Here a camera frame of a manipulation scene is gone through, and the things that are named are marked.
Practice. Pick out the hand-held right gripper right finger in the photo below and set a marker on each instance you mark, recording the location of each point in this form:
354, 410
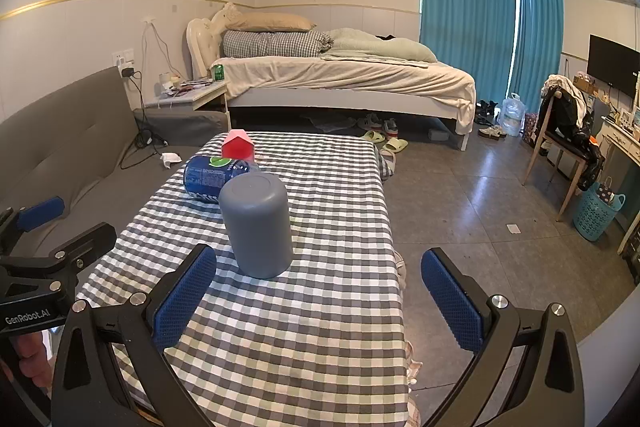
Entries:
452, 302

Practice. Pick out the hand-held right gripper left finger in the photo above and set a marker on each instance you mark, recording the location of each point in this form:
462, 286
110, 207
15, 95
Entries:
182, 299

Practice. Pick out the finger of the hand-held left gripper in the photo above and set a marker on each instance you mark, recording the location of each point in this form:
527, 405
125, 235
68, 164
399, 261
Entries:
42, 211
90, 239

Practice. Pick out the grey plastic cup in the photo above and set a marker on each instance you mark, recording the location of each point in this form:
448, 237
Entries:
256, 227

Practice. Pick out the person's left hand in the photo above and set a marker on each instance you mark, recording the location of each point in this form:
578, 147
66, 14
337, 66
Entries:
32, 354

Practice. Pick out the grey sofa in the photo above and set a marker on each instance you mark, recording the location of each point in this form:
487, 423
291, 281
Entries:
65, 142

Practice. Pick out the white paper scrap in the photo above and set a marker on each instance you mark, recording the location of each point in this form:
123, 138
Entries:
513, 229

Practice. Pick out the crumpled white tissue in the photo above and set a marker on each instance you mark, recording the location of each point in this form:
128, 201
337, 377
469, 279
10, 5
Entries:
170, 158

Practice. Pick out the checkered tablecloth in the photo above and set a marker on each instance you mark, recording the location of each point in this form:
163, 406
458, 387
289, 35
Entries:
300, 307

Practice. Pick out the blue drink can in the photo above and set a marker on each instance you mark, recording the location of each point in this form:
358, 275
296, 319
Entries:
207, 177

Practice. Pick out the red house-shaped box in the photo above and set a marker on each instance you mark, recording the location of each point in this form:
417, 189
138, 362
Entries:
237, 148

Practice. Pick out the black charger plug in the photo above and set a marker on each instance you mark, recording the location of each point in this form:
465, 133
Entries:
127, 72

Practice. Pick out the blue laundry basket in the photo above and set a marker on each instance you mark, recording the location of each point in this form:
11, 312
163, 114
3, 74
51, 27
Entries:
595, 214

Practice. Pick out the green slipper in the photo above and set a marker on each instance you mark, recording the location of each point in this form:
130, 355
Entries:
374, 137
395, 145

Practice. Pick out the white sneakers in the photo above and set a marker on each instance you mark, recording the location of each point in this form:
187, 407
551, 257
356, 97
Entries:
492, 132

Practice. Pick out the white nightstand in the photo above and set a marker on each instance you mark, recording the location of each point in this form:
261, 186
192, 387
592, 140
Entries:
200, 96

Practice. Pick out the pile of papers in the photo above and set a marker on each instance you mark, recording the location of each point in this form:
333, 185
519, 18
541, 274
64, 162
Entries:
187, 86

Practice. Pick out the wooden chair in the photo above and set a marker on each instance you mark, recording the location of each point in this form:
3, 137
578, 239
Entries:
557, 147

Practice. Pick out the black shoes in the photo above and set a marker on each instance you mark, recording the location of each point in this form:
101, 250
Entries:
485, 112

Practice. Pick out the grey shoes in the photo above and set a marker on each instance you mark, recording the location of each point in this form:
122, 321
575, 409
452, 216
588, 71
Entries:
380, 123

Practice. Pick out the clear water jug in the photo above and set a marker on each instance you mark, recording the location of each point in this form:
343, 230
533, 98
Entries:
512, 117

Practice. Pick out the black jacket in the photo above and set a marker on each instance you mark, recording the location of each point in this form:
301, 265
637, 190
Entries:
582, 142

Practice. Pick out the green can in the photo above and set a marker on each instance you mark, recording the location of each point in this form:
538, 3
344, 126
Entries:
219, 73

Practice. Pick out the white dresser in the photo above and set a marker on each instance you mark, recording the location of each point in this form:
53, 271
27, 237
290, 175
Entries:
622, 147

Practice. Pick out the white bed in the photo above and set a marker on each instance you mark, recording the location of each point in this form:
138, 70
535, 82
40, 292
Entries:
350, 82

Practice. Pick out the white garment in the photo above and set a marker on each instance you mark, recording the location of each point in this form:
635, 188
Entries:
565, 86

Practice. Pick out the pale green blanket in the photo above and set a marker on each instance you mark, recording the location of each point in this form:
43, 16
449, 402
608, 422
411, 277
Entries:
380, 49

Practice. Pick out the checkered folded quilt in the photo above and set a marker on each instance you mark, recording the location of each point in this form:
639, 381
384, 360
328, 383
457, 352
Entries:
272, 43

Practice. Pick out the beige pillow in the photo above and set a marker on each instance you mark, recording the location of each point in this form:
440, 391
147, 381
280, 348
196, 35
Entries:
272, 22

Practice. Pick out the black flat screen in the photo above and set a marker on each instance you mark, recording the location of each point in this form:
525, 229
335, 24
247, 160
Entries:
612, 63

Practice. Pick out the narrow teal curtain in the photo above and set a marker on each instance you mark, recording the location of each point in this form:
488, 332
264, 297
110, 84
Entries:
537, 27

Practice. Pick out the wide teal curtain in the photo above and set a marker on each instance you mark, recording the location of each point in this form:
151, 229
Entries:
465, 12

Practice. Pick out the white wall socket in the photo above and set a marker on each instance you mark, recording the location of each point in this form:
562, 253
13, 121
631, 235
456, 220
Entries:
123, 57

